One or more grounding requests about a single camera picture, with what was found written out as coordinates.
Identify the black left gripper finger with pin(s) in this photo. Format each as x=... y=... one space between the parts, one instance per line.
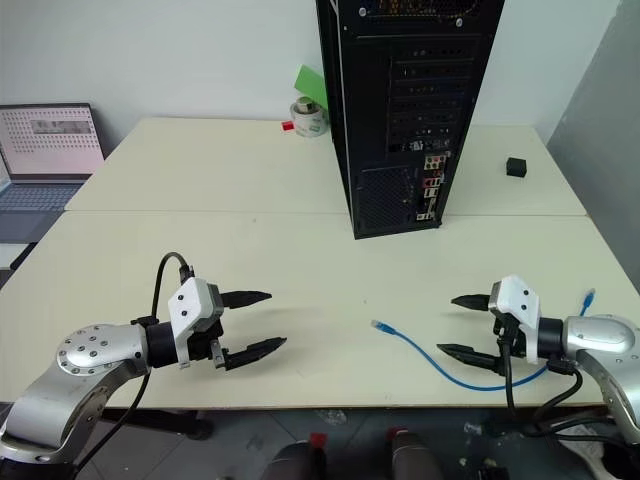
x=245 y=298
x=252 y=352

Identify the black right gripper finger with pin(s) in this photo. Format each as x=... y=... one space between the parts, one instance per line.
x=470 y=355
x=475 y=302

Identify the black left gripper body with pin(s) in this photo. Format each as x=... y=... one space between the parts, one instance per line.
x=202 y=345

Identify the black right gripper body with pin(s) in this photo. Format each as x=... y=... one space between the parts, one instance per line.
x=512 y=337

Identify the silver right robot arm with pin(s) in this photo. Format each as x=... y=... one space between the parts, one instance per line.
x=595 y=332

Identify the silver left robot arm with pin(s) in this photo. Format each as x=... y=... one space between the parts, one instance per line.
x=85 y=360

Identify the black table foot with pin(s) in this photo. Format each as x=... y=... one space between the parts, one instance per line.
x=165 y=425

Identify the dark rounded shape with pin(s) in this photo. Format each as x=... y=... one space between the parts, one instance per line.
x=415 y=455
x=295 y=462

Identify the small black box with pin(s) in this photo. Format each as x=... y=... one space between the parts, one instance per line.
x=516 y=167

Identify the small red block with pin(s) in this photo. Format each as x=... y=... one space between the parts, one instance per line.
x=287 y=126

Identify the white tape roll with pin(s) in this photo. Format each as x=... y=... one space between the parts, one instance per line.
x=310 y=122

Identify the grey partition panel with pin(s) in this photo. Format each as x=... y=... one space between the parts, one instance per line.
x=600 y=150

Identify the black computer tower case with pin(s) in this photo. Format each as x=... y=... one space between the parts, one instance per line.
x=380 y=125

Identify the green paper sheet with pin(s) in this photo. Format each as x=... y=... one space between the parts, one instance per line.
x=311 y=85

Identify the grey open laptop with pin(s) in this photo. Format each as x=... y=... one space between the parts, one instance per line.
x=50 y=145

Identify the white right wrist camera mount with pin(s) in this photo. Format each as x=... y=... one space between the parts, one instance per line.
x=522 y=305

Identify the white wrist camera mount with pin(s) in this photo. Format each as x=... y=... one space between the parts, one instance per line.
x=522 y=305
x=192 y=302

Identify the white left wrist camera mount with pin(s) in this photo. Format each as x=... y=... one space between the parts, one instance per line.
x=192 y=302

